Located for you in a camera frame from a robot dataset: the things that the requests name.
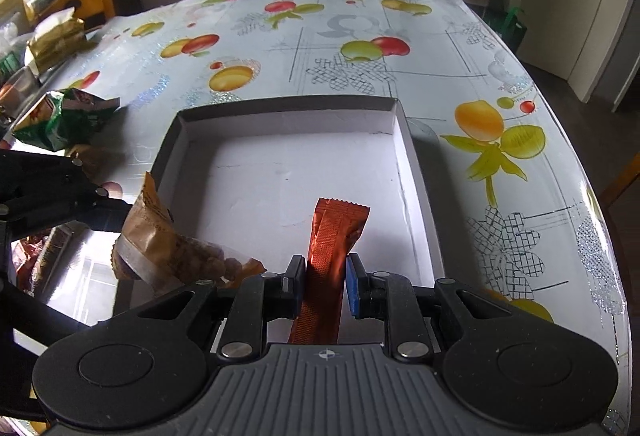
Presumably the wooden chair at right side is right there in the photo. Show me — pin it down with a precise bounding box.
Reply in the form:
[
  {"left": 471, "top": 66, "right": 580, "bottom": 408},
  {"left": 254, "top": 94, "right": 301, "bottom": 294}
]
[{"left": 599, "top": 153, "right": 640, "bottom": 209}]

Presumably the tissue pack in gold wrapper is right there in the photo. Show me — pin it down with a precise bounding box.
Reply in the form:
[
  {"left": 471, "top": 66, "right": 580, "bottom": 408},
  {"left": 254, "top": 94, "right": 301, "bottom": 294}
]
[{"left": 25, "top": 8, "right": 98, "bottom": 77}]

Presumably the wooden chair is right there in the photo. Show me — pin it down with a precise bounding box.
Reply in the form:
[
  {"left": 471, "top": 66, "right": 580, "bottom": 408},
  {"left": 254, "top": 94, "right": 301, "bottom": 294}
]
[
  {"left": 38, "top": 0, "right": 116, "bottom": 30},
  {"left": 599, "top": 153, "right": 640, "bottom": 209}
]

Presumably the wooden chair at left side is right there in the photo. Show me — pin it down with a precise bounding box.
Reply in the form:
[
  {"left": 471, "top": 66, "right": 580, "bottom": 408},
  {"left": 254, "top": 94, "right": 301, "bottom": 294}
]
[{"left": 38, "top": 0, "right": 116, "bottom": 30}]

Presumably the green shrimp chips bag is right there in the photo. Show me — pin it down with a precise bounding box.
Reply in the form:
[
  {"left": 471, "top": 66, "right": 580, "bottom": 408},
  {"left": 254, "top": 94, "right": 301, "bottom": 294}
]
[{"left": 12, "top": 88, "right": 120, "bottom": 152}]

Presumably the orange square snack packet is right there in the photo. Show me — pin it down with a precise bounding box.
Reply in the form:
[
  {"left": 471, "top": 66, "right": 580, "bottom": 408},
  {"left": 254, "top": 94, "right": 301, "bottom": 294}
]
[{"left": 12, "top": 225, "right": 74, "bottom": 297}]

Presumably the red-orange stick packet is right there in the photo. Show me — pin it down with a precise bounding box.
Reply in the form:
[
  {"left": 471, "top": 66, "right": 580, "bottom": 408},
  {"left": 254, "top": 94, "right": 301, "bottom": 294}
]
[{"left": 288, "top": 199, "right": 370, "bottom": 345}]

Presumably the white cardboard box tray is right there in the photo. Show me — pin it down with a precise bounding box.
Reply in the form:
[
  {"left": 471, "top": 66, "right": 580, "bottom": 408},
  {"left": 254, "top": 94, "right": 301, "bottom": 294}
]
[{"left": 151, "top": 94, "right": 444, "bottom": 286}]

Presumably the fruit-pattern tablecloth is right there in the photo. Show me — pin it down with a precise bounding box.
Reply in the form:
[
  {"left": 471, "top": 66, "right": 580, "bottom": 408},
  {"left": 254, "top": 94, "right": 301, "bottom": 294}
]
[{"left": 1, "top": 0, "right": 632, "bottom": 435}]

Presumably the green shopping bag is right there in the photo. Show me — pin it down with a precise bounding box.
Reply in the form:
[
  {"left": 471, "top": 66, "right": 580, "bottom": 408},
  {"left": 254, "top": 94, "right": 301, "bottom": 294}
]
[{"left": 486, "top": 6, "right": 527, "bottom": 52}]

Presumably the brown peanut snack packet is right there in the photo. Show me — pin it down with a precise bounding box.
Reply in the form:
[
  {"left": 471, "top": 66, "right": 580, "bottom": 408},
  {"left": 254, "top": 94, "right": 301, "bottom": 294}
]
[{"left": 111, "top": 174, "right": 266, "bottom": 295}]

